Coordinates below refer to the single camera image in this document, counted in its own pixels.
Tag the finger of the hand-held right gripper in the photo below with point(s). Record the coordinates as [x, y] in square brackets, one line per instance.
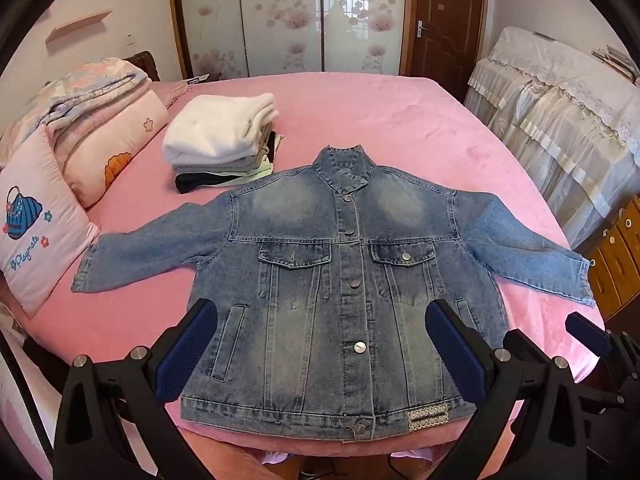
[582, 330]
[525, 345]

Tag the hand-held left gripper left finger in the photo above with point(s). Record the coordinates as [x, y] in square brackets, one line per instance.
[185, 355]

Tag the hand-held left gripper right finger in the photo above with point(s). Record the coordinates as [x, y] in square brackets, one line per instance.
[455, 350]

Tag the blue denim jacket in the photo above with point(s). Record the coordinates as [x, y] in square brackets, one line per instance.
[310, 320]

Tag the stack of folded clothes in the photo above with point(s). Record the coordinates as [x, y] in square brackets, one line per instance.
[215, 130]

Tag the wooden drawer cabinet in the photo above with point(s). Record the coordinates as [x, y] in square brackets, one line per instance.
[615, 260]

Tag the folded black garment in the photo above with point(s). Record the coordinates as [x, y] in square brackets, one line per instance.
[192, 181]

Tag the folded light green garment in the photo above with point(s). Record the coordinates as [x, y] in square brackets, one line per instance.
[250, 176]

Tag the folded light grey garment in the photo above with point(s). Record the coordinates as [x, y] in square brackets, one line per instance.
[220, 166]

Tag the pink pillow with bag print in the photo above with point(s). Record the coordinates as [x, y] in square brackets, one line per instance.
[40, 220]

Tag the white lace-covered furniture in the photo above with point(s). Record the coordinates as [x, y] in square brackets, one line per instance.
[550, 125]

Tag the folded taupe knit garment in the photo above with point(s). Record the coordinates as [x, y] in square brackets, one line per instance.
[264, 149]

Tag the bed with pink sheet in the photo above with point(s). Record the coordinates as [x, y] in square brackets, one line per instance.
[400, 125]

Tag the folded pastel floral blanket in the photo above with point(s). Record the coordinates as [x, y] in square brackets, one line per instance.
[85, 85]

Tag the dark wooden headboard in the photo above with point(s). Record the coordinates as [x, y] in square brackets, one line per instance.
[147, 62]

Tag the brown wooden door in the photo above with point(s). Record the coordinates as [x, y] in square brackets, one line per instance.
[450, 35]

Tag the floral sliding-door wardrobe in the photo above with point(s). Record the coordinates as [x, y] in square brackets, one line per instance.
[280, 20]

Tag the pink wall shelf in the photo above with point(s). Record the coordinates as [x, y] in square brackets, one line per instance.
[75, 27]

